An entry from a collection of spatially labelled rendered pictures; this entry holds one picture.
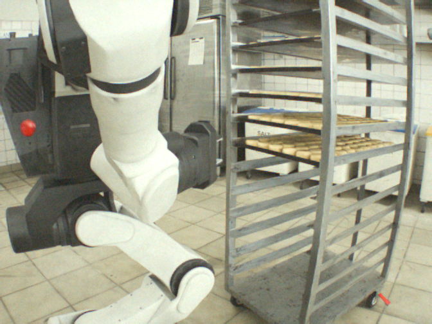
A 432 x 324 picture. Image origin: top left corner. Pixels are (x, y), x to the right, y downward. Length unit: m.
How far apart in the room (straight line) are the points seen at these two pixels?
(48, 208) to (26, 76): 0.29
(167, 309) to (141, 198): 0.60
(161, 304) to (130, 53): 0.81
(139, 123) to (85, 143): 0.38
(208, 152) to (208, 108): 2.91
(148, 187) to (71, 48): 0.19
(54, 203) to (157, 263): 0.33
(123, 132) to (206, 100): 3.21
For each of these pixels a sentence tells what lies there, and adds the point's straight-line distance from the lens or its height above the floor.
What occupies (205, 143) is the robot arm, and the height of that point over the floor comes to 0.89.
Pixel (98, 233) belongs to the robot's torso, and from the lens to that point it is 0.76.
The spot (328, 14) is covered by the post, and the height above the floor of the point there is 1.20.
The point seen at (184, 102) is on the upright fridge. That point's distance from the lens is 3.73.
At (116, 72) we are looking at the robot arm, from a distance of 0.26.
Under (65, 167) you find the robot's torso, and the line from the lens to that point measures 0.69.
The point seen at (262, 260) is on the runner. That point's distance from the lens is 1.53.
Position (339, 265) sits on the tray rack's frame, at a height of 0.15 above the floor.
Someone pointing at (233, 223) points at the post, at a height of 0.46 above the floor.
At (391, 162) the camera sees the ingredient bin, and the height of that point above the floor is 0.42.
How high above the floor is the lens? 0.98
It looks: 13 degrees down
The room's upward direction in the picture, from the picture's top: straight up
